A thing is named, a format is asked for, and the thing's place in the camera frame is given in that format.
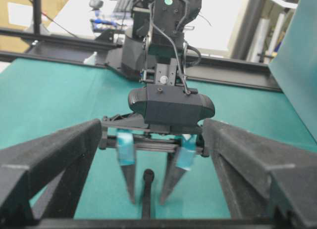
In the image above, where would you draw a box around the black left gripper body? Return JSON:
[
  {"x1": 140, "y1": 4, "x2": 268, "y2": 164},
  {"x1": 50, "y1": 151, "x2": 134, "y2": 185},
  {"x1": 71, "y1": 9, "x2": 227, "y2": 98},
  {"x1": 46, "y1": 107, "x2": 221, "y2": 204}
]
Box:
[{"x1": 99, "y1": 115, "x2": 209, "y2": 157}]

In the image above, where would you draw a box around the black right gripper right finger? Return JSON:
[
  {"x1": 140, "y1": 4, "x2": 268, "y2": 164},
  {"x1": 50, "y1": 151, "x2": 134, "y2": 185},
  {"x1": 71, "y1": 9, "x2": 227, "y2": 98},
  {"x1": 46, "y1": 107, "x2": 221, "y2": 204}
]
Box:
[{"x1": 203, "y1": 119, "x2": 317, "y2": 229}]

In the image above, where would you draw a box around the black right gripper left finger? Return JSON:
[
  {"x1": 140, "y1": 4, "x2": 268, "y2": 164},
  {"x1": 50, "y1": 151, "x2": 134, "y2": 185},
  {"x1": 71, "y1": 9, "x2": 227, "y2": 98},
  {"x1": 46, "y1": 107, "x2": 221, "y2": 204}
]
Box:
[{"x1": 0, "y1": 119, "x2": 102, "y2": 229}]

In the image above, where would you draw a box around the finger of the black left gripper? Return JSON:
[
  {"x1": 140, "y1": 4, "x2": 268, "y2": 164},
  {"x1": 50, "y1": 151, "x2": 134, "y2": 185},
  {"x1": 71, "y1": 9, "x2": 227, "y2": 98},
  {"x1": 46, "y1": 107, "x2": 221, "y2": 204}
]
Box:
[
  {"x1": 159, "y1": 135, "x2": 196, "y2": 205},
  {"x1": 116, "y1": 131, "x2": 136, "y2": 204}
]

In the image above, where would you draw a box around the black Velcro strap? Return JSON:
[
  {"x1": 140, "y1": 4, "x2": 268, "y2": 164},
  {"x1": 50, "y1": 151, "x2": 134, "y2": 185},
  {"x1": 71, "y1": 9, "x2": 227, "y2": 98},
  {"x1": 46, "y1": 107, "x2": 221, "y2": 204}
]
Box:
[{"x1": 141, "y1": 168, "x2": 156, "y2": 220}]

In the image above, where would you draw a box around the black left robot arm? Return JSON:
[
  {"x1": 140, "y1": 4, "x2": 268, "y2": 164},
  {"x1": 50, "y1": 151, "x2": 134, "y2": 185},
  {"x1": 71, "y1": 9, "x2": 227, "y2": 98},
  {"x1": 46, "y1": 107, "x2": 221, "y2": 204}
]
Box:
[{"x1": 99, "y1": 0, "x2": 215, "y2": 203}]

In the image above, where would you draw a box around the teal green table cloth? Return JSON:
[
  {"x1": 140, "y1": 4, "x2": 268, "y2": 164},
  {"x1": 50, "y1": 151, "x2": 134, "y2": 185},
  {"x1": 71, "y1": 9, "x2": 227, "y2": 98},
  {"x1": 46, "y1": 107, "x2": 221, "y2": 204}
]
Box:
[{"x1": 0, "y1": 59, "x2": 317, "y2": 219}]

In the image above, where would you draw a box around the cardboard box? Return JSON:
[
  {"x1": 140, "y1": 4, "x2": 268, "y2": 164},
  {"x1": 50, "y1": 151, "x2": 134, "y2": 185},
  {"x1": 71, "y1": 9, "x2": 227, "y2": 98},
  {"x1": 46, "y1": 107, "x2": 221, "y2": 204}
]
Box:
[{"x1": 0, "y1": 0, "x2": 69, "y2": 52}]

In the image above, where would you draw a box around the black stand pole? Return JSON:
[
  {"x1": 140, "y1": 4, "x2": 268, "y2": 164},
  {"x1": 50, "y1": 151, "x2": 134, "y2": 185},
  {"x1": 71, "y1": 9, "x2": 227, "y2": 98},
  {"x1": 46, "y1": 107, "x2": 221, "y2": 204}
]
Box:
[{"x1": 24, "y1": 0, "x2": 50, "y2": 36}]

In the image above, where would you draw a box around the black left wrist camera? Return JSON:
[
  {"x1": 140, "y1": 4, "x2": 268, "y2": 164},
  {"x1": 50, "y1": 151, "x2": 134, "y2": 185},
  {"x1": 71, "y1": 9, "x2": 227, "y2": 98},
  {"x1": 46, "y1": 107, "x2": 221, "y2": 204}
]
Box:
[{"x1": 128, "y1": 84, "x2": 215, "y2": 127}]

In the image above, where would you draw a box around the black aluminium table frame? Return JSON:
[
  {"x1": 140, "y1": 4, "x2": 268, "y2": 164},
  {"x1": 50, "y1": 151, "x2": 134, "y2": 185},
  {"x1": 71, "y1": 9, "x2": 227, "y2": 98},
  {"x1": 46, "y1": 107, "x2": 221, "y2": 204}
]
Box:
[{"x1": 0, "y1": 28, "x2": 282, "y2": 92}]

